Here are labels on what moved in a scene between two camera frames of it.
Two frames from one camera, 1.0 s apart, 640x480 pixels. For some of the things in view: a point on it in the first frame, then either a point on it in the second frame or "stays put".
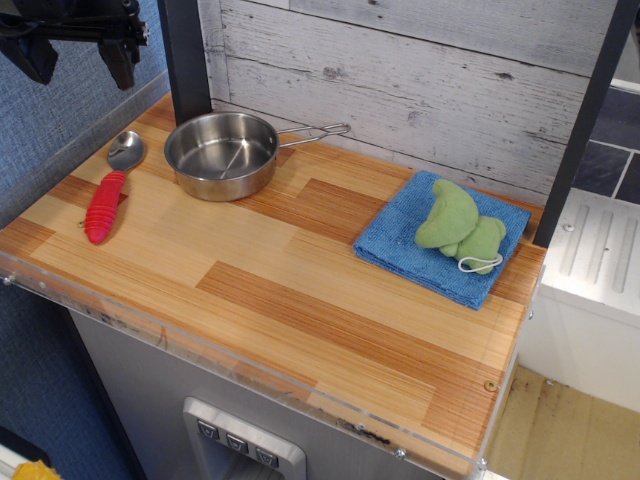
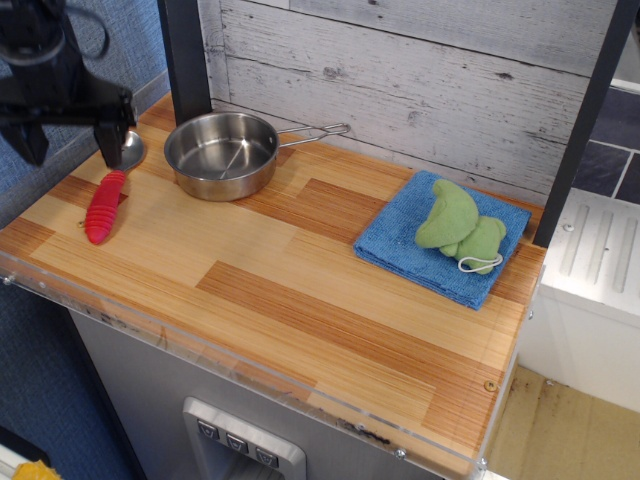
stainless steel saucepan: [221, 156] stays put
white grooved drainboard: [594, 253] stays put
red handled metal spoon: [125, 152] stays put
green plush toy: [453, 227] stays put
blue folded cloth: [390, 244] stays put
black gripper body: [116, 20] → [63, 94]
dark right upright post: [582, 133] stays put
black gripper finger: [122, 57] → [111, 138]
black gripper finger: [37, 55] → [32, 138]
